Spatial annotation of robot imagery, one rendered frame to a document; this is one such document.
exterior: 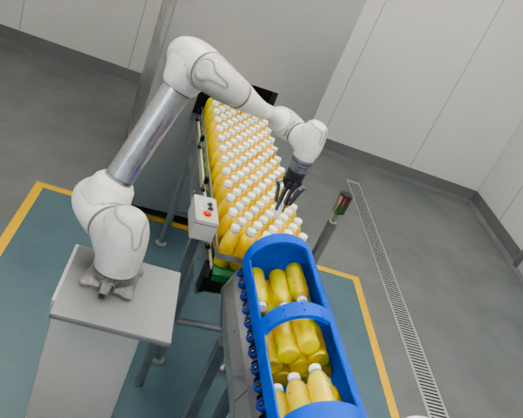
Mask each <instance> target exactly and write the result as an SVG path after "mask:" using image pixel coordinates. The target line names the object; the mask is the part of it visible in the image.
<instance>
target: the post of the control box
mask: <svg viewBox="0 0 523 418"><path fill-rule="evenodd" d="M198 243H199V240H196V239H192V238H189V239H188V243H187V245H186V248H185V250H184V253H183V256H182V259H181V260H180V263H179V266H178V269H177V271H176V272H179V273H181V275H180V281H179V287H178V294H179V291H180V290H181V287H182V285H183V282H184V279H185V277H186V274H187V273H188V268H189V266H190V264H191V262H192V259H193V256H194V254H195V251H196V249H197V247H198ZM158 346H159V345H155V344H152V343H149V346H148V347H147V350H146V352H145V355H144V358H143V361H142V363H141V365H140V368H139V371H138V374H137V376H136V378H135V384H134V385H135V386H143V384H144V380H145V378H146V376H147V374H148V371H149V368H150V366H151V363H152V361H153V359H154V355H155V353H156V351H157V348H158Z"/></svg>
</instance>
